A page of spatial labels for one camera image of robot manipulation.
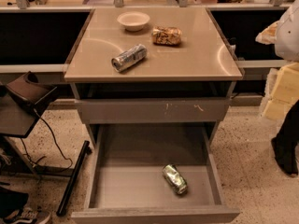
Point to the open grey drawer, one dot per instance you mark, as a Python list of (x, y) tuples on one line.
[(127, 184)]

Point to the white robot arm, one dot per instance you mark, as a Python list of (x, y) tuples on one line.
[(282, 85)]

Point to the silver can on counter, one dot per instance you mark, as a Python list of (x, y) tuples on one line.
[(129, 58)]

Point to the white bowl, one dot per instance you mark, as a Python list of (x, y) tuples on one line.
[(133, 21)]

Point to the brown snack bag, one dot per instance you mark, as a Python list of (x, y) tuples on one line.
[(170, 36)]

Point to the brown device on stand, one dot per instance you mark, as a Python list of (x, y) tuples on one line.
[(31, 95)]

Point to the grey drawer cabinet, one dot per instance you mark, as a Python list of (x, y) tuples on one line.
[(201, 66)]

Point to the green crushed can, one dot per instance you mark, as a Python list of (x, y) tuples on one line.
[(175, 179)]

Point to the black and white sneaker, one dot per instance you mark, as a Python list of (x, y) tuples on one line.
[(28, 216)]

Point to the closed grey drawer front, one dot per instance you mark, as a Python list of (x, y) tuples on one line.
[(146, 110)]

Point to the person in dark trousers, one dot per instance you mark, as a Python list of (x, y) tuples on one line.
[(285, 142)]

